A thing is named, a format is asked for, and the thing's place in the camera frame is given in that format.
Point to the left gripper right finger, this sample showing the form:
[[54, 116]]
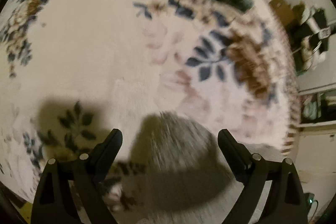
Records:
[[286, 201]]

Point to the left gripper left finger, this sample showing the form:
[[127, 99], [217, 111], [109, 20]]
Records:
[[53, 202]]

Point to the grey fleece pants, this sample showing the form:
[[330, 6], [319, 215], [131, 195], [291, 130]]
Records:
[[186, 179]]

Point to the white wardrobe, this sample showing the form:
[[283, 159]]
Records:
[[316, 148]]

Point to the brown checkered blanket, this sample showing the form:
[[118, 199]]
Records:
[[291, 91]]

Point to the floral bed sheet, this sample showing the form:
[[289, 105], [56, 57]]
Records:
[[72, 70]]

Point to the chair with clothes pile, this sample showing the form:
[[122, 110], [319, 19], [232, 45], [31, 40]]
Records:
[[309, 37]]

